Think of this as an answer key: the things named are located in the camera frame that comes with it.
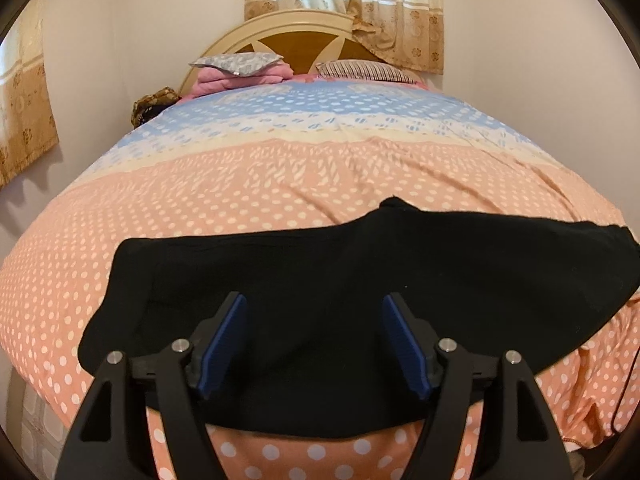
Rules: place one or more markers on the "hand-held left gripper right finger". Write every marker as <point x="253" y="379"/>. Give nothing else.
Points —
<point x="402" y="340"/>

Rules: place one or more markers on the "beige floral curtain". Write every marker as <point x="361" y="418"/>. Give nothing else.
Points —
<point x="400" y="35"/>
<point x="25" y="110"/>

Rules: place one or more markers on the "brown patterned bag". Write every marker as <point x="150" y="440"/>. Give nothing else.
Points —
<point x="155" y="100"/>

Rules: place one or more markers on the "polka dot bed cover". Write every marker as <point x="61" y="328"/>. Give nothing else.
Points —
<point x="300" y="175"/>

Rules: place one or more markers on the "striped pillow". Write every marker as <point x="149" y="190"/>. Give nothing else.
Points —
<point x="365" y="70"/>

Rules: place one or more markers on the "pink folded blanket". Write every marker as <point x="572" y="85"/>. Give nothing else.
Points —
<point x="220" y="84"/>

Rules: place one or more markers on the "black pants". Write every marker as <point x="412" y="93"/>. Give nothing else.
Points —
<point x="310" y="270"/>

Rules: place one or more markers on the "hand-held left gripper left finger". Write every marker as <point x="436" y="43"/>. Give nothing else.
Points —
<point x="227" y="340"/>

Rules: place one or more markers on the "cream wooden headboard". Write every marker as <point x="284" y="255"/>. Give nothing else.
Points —
<point x="300" y="45"/>

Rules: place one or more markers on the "grey patterned pillow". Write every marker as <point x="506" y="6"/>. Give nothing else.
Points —
<point x="235" y="62"/>

